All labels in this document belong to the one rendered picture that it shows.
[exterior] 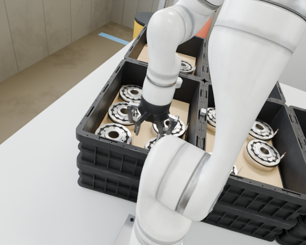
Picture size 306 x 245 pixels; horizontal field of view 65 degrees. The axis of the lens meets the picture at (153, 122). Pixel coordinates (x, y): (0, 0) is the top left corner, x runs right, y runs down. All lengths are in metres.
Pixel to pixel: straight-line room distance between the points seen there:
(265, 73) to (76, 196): 0.61
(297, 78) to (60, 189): 2.36
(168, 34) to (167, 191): 0.26
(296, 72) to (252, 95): 2.39
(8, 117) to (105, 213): 1.47
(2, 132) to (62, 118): 1.04
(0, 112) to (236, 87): 1.96
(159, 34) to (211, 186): 0.28
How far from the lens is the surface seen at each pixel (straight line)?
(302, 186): 0.75
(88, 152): 0.62
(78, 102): 1.03
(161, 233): 0.40
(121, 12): 3.69
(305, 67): 2.65
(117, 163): 0.63
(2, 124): 2.02
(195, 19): 0.49
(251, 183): 0.61
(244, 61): 0.27
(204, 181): 0.30
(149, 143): 0.67
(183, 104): 0.90
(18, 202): 0.76
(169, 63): 0.48
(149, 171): 0.31
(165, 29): 0.44
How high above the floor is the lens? 1.35
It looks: 41 degrees down
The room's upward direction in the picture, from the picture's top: 15 degrees clockwise
